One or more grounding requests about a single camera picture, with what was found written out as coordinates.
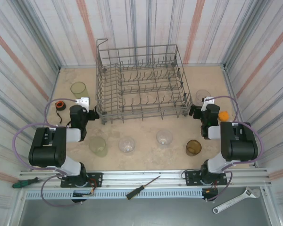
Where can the tall green translucent cup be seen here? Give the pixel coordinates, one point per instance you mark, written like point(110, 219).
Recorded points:
point(78, 90)

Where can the pale green plastic cup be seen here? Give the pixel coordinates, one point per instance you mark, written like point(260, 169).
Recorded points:
point(97, 147)

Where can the amber plastic cup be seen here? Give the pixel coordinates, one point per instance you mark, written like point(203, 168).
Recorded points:
point(193, 147)

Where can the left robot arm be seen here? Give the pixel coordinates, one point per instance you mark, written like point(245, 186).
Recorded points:
point(47, 153)

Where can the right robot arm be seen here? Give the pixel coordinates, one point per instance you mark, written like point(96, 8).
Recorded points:
point(240, 146)

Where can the black device beside table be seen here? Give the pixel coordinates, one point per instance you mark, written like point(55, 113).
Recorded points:
point(191, 179)

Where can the silver adjustable wrench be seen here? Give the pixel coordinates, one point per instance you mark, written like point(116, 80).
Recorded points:
point(233, 201)

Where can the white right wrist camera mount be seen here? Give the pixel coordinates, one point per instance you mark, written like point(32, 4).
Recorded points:
point(206, 102)

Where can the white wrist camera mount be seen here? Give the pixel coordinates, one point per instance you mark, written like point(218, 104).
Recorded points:
point(83, 102)
point(206, 102)

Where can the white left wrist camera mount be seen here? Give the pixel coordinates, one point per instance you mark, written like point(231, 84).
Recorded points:
point(83, 102)

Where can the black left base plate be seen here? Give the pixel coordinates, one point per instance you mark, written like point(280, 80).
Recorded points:
point(96, 180)

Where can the aluminium mounting rail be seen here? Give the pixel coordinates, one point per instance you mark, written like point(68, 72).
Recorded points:
point(143, 179)

